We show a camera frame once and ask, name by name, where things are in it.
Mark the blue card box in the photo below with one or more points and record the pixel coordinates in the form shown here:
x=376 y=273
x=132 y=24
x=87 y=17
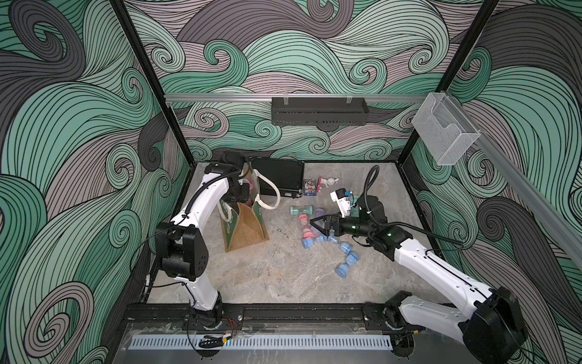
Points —
x=310 y=187

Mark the black wall tray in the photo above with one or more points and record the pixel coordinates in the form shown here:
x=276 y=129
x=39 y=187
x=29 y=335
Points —
x=323 y=113

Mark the aluminium wall rail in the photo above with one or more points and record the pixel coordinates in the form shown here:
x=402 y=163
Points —
x=268 y=97

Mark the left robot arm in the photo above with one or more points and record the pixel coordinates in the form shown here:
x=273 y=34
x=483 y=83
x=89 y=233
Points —
x=181 y=251

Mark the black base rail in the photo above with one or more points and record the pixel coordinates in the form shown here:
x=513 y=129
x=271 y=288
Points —
x=377 y=314

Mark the black ribbed case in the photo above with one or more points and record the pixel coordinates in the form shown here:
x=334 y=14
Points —
x=286 y=174

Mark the blue hourglass front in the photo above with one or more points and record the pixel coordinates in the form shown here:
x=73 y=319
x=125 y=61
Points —
x=343 y=269

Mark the green hourglass lying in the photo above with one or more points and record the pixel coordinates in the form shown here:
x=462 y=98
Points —
x=301 y=210

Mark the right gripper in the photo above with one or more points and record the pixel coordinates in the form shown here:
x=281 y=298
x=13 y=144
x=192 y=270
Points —
x=330 y=221

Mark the clear plastic wall box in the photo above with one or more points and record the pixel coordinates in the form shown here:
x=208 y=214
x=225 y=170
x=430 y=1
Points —
x=445 y=128

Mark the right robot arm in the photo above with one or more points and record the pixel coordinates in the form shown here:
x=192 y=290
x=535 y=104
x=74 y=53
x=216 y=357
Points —
x=487 y=321

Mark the white slotted cable duct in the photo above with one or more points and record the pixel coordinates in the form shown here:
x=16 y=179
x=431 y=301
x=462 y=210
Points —
x=265 y=342

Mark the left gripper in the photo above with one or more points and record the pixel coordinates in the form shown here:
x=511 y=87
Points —
x=243 y=198

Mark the white rabbit figurine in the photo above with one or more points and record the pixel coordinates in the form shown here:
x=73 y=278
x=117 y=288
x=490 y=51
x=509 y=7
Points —
x=326 y=182

